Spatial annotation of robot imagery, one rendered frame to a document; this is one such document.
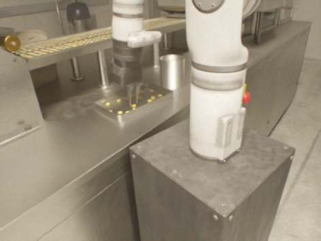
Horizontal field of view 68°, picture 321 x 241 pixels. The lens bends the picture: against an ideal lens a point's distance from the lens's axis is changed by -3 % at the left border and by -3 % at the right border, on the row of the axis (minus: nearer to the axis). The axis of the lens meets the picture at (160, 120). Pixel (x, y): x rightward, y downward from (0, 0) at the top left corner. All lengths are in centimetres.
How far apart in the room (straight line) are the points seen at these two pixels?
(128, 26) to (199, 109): 26
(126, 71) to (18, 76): 25
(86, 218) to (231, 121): 34
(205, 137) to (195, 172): 6
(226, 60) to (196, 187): 21
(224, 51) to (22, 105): 48
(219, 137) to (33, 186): 33
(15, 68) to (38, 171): 25
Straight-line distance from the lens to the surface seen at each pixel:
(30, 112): 67
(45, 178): 49
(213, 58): 38
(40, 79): 95
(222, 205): 39
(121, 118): 60
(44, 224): 48
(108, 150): 51
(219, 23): 37
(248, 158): 49
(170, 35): 134
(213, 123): 42
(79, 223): 53
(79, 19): 462
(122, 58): 60
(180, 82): 78
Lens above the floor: 109
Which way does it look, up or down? 29 degrees down
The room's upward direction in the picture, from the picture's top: 2 degrees counter-clockwise
